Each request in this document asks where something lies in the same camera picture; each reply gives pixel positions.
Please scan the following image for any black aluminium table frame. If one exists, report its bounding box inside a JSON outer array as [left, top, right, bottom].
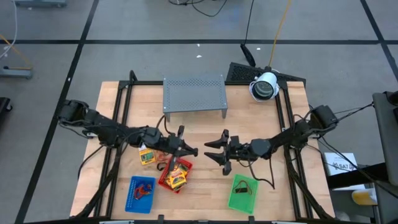
[[70, 70, 335, 224]]

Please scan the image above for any grey perforated metal riser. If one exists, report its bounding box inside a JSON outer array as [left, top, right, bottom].
[[162, 73, 229, 123]]

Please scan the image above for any white cardboard box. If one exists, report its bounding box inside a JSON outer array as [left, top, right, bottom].
[[323, 152, 366, 191]]

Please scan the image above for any grey floor stand base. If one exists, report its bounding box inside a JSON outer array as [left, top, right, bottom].
[[0, 65, 34, 80]]

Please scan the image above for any yellow cup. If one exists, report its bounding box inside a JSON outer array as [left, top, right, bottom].
[[351, 188, 379, 206]]

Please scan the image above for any white floor cable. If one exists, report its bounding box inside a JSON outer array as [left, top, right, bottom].
[[0, 0, 18, 60]]

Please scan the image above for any blue plastic slotted basket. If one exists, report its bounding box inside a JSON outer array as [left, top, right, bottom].
[[124, 175, 156, 215]]

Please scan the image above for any red rubber band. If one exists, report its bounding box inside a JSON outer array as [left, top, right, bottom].
[[133, 185, 153, 200]]

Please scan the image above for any black floor cable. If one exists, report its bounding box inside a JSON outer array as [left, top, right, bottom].
[[167, 0, 226, 19]]

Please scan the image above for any white round camera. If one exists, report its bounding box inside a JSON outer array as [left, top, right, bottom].
[[249, 72, 279, 102]]

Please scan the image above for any black perforated metal panel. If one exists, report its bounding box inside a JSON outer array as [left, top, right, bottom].
[[225, 62, 307, 91]]

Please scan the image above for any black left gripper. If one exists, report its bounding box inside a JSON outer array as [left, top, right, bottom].
[[157, 126, 199, 170]]

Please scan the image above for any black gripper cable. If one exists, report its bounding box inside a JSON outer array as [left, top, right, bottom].
[[242, 155, 277, 190], [155, 114, 175, 138]]

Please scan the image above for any yellow hanging cable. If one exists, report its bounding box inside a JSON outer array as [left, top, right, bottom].
[[267, 0, 292, 68]]

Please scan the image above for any grey cart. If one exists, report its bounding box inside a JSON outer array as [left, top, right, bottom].
[[372, 90, 398, 187]]

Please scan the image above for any red plastic slotted basket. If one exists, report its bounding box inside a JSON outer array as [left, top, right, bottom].
[[157, 157, 193, 194]]

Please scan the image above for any orange floor cable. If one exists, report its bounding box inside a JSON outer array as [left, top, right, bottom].
[[0, 34, 34, 68]]

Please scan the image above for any yellow Crayola crayon box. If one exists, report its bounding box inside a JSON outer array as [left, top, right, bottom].
[[138, 146, 157, 166]]

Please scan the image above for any black hanging cable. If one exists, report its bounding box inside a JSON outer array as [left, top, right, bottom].
[[244, 0, 256, 47]]

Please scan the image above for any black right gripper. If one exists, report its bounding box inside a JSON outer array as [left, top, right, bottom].
[[204, 129, 249, 175]]

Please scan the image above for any green plastic slotted basket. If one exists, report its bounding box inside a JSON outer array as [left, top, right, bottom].
[[227, 173, 259, 215]]

